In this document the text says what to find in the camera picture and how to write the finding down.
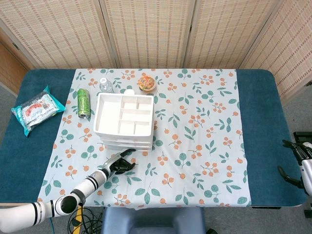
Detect teal snack package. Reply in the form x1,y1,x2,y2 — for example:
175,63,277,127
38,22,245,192
11,85,67,137

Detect floral leaf print tablecloth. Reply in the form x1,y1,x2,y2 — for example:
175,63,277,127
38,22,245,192
37,68,252,211

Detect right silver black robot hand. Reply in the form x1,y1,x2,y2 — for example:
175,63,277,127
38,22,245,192
277,139,312,195

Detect black equipment frame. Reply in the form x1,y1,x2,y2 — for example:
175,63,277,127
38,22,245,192
293,131,312,147

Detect green drink can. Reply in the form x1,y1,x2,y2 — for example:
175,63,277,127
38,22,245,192
77,88,91,119

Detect woven bamboo folding screen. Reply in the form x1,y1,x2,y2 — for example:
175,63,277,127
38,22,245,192
0,0,312,98

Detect black floor cables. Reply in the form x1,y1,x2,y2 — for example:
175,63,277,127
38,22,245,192
67,207,103,234

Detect clear plastic water bottle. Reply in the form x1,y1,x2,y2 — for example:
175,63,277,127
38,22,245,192
98,77,114,94

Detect white compartment tray stack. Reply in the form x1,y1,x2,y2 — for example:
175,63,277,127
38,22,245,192
93,92,155,152

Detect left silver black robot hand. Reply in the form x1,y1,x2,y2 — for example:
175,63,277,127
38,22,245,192
103,148,137,176

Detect dark teal table cover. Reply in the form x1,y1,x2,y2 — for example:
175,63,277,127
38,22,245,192
0,69,307,208

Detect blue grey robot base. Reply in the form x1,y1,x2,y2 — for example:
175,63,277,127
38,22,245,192
101,207,207,234

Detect instant noodle cup orange lid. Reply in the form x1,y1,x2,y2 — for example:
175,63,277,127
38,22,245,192
137,75,157,93

